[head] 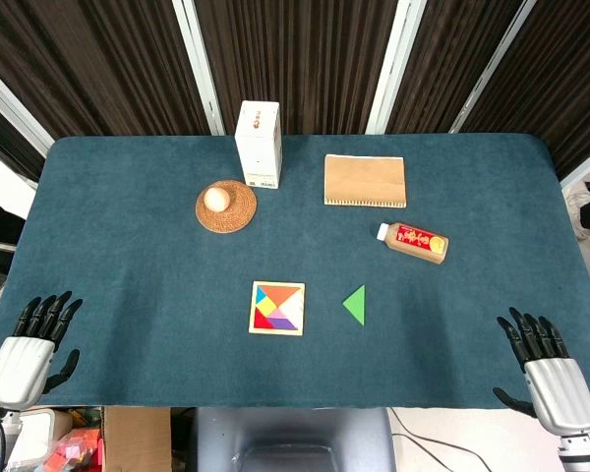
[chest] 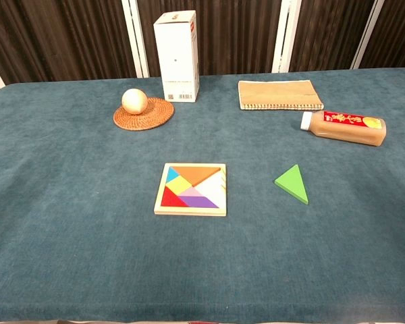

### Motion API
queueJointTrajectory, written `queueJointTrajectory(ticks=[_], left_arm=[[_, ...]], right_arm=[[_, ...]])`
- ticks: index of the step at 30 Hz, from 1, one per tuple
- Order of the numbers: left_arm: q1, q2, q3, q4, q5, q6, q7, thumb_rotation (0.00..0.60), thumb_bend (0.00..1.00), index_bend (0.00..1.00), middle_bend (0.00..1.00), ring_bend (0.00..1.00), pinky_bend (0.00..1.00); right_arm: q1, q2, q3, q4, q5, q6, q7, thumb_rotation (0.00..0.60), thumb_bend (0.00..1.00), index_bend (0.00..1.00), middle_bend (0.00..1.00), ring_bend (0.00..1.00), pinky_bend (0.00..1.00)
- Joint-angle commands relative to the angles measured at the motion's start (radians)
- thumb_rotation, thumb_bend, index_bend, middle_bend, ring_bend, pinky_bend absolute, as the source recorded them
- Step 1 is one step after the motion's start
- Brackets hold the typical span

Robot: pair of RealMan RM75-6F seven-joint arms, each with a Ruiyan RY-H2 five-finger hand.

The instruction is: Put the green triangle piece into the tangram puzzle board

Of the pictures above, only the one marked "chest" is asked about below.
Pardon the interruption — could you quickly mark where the egg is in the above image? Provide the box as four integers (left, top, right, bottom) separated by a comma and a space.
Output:
121, 88, 149, 115

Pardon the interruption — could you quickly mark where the teal velvet tablecloth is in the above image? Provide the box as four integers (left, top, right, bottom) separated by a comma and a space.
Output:
0, 67, 405, 323

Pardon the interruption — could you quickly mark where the purple tangram parallelogram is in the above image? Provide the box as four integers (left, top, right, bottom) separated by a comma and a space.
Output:
178, 196, 220, 209

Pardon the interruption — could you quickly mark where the red tangram triangle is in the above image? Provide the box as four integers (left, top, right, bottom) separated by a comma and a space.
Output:
160, 186, 189, 208

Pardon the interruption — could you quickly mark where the brown drink bottle red label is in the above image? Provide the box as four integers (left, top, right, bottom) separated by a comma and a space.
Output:
300, 110, 388, 147

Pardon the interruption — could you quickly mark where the orange tangram triangle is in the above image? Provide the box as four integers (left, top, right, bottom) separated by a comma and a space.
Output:
171, 166, 221, 187

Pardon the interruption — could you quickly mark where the yellow tangram square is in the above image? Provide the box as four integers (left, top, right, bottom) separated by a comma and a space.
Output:
165, 175, 194, 196

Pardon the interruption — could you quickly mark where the brown spiral notebook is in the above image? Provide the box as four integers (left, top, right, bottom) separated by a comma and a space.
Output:
238, 80, 325, 111

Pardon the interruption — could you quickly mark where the pink tangram triangle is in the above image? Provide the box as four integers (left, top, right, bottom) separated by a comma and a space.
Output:
178, 186, 207, 198

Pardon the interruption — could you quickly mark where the colourful wooden tangram puzzle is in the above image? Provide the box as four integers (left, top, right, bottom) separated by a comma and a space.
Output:
153, 163, 227, 217

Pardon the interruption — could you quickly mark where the green wooden triangle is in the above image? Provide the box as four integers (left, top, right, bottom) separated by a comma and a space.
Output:
274, 164, 310, 205

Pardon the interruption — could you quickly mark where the round woven rattan coaster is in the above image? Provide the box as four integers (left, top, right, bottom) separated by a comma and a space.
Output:
113, 97, 175, 132

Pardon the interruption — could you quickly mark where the tall white cardboard box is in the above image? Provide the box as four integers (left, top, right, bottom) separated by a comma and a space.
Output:
153, 9, 200, 103

